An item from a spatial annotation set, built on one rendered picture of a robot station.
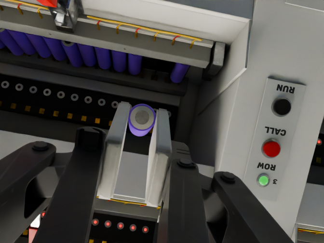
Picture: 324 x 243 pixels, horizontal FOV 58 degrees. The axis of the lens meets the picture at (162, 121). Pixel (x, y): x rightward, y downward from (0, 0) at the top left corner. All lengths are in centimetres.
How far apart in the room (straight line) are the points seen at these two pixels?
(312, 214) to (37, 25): 36
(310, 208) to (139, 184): 19
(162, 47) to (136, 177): 14
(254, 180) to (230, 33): 15
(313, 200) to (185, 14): 24
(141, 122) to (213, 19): 16
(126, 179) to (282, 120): 17
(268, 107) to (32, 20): 26
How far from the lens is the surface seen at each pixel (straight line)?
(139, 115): 19
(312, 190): 37
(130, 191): 31
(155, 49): 33
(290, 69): 32
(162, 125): 16
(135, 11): 32
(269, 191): 33
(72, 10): 31
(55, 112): 46
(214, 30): 32
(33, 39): 39
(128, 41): 33
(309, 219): 37
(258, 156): 31
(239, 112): 30
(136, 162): 31
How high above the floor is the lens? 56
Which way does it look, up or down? 8 degrees up
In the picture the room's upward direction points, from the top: 169 degrees counter-clockwise
